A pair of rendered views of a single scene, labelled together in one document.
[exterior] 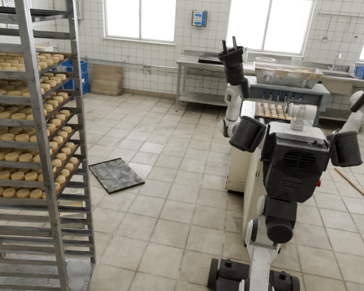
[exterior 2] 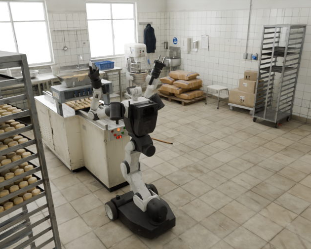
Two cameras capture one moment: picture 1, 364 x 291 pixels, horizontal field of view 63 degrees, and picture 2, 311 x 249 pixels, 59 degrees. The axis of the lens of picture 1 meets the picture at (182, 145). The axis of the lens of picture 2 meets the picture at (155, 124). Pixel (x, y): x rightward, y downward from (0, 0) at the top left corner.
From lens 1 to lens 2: 1.28 m
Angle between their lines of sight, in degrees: 44
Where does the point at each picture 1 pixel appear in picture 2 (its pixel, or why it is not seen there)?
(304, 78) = not seen: hidden behind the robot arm
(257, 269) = (138, 185)
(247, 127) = (117, 106)
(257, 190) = (108, 150)
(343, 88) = not seen: hidden behind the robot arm
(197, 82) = not seen: outside the picture
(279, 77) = (81, 80)
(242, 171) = (78, 151)
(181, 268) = (89, 224)
